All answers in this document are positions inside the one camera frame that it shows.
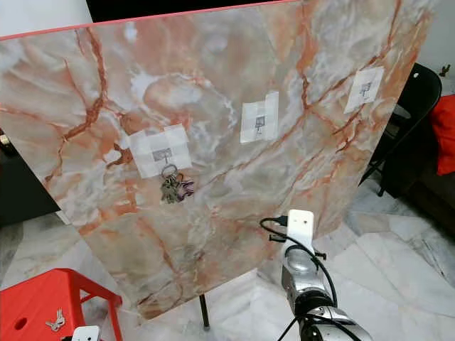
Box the small silver key bunch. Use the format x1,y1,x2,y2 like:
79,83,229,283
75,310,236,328
45,310,66,333

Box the black tape dispenser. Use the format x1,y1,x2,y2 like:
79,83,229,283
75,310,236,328
0,131,16,156

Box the black low console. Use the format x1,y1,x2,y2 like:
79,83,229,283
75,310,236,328
0,139,63,229

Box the red plastic stool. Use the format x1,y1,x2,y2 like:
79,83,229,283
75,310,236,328
0,268,123,341

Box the large white tape patch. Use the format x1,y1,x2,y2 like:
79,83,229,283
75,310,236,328
129,124,193,180

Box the black television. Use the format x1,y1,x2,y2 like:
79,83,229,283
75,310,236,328
85,0,299,23

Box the marble pattern folding table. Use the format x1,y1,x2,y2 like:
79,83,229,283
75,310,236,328
0,0,443,320

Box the black table leg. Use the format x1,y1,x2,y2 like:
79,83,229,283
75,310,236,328
199,293,211,330

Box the black chair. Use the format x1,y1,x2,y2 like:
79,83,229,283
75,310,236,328
359,63,443,198

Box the dark sofa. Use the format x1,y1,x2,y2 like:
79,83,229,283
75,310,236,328
402,139,455,221

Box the red cloth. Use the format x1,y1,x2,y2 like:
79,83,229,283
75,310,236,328
429,94,455,176

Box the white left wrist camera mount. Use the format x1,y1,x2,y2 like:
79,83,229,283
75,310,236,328
71,325,100,341

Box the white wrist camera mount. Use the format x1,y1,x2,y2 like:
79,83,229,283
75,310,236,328
287,209,316,249
71,325,100,341

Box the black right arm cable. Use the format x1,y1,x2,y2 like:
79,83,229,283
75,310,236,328
259,217,338,341

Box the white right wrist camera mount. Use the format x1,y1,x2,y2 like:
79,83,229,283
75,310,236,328
287,209,316,249

